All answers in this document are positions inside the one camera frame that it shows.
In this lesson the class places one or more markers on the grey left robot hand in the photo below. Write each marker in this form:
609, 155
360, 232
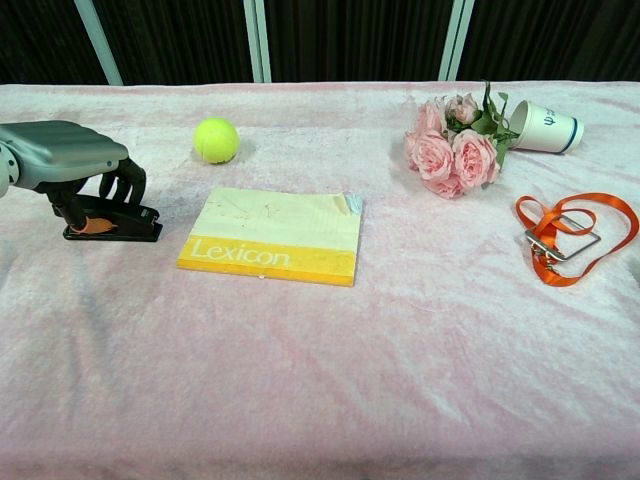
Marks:
60, 150

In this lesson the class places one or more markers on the yellow Lexicon book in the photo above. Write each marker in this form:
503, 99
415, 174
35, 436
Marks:
272, 235

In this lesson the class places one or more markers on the yellow-green tennis ball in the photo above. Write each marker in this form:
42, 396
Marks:
216, 140

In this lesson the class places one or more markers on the black pleated curtain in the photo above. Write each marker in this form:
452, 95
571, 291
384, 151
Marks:
350, 35

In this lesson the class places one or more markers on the black stapler with orange print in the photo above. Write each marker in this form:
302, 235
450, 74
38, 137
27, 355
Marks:
125, 220

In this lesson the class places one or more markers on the pink rose bouquet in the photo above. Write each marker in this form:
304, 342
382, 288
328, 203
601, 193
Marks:
452, 150

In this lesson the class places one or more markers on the white metal frame post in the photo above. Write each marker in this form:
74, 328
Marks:
259, 40
100, 40
456, 40

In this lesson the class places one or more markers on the clear badge holder metal clip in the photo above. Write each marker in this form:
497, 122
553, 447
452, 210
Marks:
565, 242

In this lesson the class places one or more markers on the pink plush tablecloth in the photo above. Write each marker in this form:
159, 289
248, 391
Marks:
320, 310

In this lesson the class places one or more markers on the white paper cup blue stripe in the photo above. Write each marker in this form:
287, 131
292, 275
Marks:
547, 128

